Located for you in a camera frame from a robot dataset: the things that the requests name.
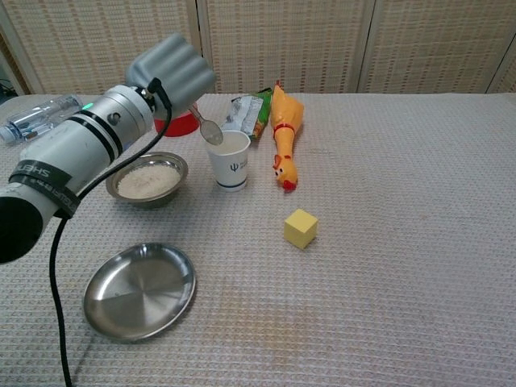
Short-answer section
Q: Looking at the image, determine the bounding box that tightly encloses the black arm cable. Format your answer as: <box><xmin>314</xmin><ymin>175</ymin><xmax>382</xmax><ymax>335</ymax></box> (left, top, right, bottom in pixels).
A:
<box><xmin>48</xmin><ymin>78</ymin><xmax>174</xmax><ymax>387</ymax></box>

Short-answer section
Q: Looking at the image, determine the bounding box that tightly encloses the clear plastic water bottle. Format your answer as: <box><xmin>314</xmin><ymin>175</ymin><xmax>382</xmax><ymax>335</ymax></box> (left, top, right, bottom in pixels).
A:
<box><xmin>0</xmin><ymin>94</ymin><xmax>81</xmax><ymax>145</ymax></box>

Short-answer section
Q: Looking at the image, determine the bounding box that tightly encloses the small metal spoon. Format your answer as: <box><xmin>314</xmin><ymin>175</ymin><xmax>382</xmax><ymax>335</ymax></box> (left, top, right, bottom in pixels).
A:
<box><xmin>189</xmin><ymin>102</ymin><xmax>224</xmax><ymax>145</ymax></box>

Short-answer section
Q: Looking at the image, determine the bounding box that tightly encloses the white powder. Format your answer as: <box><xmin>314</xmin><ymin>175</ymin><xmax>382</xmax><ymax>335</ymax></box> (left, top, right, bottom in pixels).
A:
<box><xmin>116</xmin><ymin>164</ymin><xmax>181</xmax><ymax>199</ymax></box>

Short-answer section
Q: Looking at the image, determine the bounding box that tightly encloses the steel bowl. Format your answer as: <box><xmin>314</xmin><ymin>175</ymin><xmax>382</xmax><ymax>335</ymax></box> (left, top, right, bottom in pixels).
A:
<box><xmin>105</xmin><ymin>151</ymin><xmax>189</xmax><ymax>210</ymax></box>

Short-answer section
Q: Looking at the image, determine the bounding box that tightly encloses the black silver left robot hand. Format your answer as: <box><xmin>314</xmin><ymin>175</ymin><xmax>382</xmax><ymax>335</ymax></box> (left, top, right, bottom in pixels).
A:
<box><xmin>124</xmin><ymin>33</ymin><xmax>217</xmax><ymax>122</ymax></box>

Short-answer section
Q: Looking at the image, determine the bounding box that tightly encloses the woven folding screen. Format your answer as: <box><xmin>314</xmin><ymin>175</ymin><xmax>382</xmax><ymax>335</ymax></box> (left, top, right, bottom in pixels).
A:
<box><xmin>0</xmin><ymin>0</ymin><xmax>516</xmax><ymax>97</ymax></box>

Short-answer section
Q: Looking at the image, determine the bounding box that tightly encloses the yellow foam cube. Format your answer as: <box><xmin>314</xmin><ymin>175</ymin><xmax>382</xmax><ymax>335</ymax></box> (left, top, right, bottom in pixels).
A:
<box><xmin>284</xmin><ymin>208</ymin><xmax>319</xmax><ymax>250</ymax></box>

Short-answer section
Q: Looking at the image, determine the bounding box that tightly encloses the white paper cup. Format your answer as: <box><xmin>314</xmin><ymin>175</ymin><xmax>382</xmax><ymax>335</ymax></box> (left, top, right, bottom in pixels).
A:
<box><xmin>206</xmin><ymin>129</ymin><xmax>252</xmax><ymax>193</ymax></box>

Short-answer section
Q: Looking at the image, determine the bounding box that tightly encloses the red tape roll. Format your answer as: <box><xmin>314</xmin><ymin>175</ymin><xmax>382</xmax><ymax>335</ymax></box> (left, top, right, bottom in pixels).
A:
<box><xmin>154</xmin><ymin>107</ymin><xmax>201</xmax><ymax>137</ymax></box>

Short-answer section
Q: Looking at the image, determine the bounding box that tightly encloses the white waffle tablecloth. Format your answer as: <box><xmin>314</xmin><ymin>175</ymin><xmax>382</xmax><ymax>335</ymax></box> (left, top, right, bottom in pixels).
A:
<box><xmin>0</xmin><ymin>93</ymin><xmax>516</xmax><ymax>387</ymax></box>

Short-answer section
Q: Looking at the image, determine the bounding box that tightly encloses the yellow rubber chicken toy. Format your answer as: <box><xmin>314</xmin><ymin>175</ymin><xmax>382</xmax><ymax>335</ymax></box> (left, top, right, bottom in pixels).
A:
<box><xmin>270</xmin><ymin>80</ymin><xmax>306</xmax><ymax>194</ymax></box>

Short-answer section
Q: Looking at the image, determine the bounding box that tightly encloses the flat steel plate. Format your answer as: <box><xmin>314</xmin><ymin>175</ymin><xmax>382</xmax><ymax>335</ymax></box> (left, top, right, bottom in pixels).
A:
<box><xmin>82</xmin><ymin>242</ymin><xmax>198</xmax><ymax>343</ymax></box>

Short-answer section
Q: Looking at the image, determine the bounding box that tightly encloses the green snack bag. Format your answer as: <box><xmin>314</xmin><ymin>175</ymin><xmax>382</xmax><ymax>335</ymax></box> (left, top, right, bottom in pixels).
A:
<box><xmin>223</xmin><ymin>88</ymin><xmax>275</xmax><ymax>142</ymax></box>

